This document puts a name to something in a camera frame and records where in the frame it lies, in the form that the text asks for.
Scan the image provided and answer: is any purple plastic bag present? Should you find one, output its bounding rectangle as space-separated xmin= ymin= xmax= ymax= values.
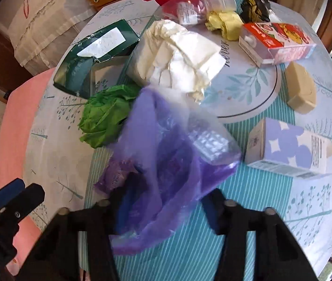
xmin=94 ymin=86 xmax=243 ymax=255

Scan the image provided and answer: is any dark green cardboard box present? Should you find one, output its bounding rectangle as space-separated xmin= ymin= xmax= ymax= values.
xmin=53 ymin=19 xmax=141 ymax=99

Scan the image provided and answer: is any white crumpled paper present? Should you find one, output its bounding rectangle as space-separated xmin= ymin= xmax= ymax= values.
xmin=126 ymin=19 xmax=226 ymax=104

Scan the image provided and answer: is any small clear zip bag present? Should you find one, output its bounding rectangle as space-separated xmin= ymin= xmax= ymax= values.
xmin=210 ymin=0 xmax=238 ymax=14

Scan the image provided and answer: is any strawberry print carton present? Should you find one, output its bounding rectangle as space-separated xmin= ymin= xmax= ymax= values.
xmin=239 ymin=22 xmax=317 ymax=68

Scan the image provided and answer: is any lace-covered furniture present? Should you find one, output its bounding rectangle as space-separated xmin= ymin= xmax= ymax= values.
xmin=8 ymin=0 xmax=96 ymax=77

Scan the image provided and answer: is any purple flower print carton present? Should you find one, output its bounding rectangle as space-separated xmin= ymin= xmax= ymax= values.
xmin=244 ymin=118 xmax=332 ymax=179

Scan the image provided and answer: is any clear plastic blister tray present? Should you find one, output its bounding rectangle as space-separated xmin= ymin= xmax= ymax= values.
xmin=188 ymin=129 xmax=234 ymax=164

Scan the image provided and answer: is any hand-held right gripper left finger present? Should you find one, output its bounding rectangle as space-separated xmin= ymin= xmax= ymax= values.
xmin=17 ymin=188 xmax=126 ymax=281

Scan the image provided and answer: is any yellow crumpled paper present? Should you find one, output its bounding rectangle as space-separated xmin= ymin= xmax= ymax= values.
xmin=205 ymin=10 xmax=244 ymax=41

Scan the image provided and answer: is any beige wedge block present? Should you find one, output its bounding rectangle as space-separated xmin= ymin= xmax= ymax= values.
xmin=284 ymin=61 xmax=318 ymax=115

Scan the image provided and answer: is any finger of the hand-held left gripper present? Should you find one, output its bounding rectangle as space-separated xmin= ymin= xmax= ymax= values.
xmin=0 ymin=178 xmax=26 ymax=215
xmin=0 ymin=183 xmax=46 ymax=235

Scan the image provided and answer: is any pink bed sheet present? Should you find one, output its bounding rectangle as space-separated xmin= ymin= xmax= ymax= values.
xmin=0 ymin=69 xmax=55 ymax=270

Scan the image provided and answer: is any black floral paper wrapper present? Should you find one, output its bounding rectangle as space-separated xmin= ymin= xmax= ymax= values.
xmin=240 ymin=0 xmax=272 ymax=24

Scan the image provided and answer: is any clear plastic bag with label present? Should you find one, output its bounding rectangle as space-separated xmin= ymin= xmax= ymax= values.
xmin=162 ymin=0 xmax=213 ymax=25

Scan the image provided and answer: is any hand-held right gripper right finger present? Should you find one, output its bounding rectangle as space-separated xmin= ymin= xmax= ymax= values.
xmin=203 ymin=188 xmax=320 ymax=281

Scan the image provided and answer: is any green crumpled paper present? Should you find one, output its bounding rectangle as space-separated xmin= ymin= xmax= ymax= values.
xmin=78 ymin=84 xmax=141 ymax=149

